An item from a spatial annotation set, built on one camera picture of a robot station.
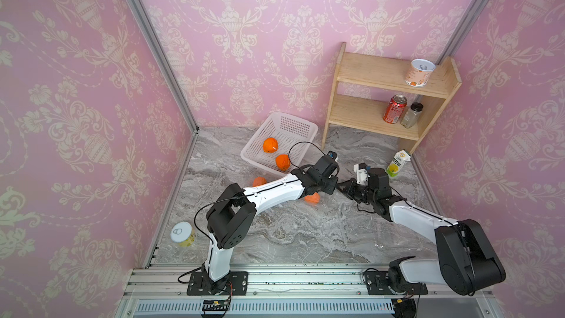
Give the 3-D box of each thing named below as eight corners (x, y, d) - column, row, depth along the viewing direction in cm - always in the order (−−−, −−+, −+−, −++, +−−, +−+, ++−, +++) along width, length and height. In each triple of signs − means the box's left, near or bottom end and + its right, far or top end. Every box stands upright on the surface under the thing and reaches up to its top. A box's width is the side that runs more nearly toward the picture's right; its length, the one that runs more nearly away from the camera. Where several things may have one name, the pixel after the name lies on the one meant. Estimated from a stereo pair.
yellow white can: (174, 247, 84) (166, 242, 79) (180, 227, 89) (173, 221, 84) (193, 247, 84) (187, 242, 79) (198, 227, 89) (193, 221, 84)
